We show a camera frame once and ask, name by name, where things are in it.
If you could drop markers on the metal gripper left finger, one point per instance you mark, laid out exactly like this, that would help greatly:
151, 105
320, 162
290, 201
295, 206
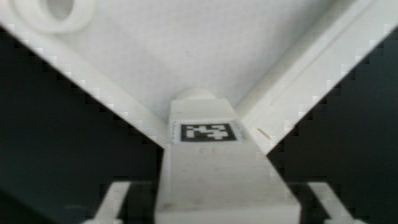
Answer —
110, 206

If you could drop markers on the white desk leg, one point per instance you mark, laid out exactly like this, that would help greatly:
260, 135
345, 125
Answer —
221, 187

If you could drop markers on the white square desk top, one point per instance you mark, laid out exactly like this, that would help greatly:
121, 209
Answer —
141, 48

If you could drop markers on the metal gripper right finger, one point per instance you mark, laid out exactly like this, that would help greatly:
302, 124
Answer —
340, 216

